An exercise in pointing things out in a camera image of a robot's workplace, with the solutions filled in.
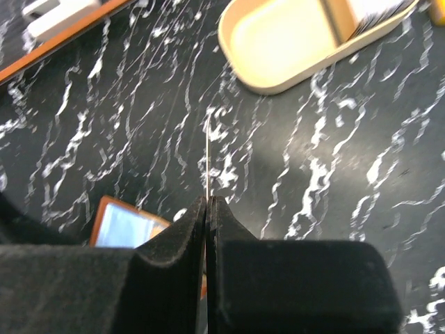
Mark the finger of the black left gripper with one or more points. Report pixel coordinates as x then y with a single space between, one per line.
18 228

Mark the beige oval tray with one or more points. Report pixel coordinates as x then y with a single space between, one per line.
274 45

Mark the orange wooden shelf rack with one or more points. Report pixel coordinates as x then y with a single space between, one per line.
20 51

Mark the gold card black stripe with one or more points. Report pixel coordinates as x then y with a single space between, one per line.
208 158

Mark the yellow tape measure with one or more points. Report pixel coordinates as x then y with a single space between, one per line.
437 12

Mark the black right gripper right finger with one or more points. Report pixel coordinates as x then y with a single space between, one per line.
285 286

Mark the stack of credit cards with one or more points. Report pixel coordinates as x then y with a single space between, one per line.
368 13

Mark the brown leather card holder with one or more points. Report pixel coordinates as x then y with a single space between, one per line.
165 255

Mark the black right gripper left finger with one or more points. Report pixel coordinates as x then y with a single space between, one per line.
81 289

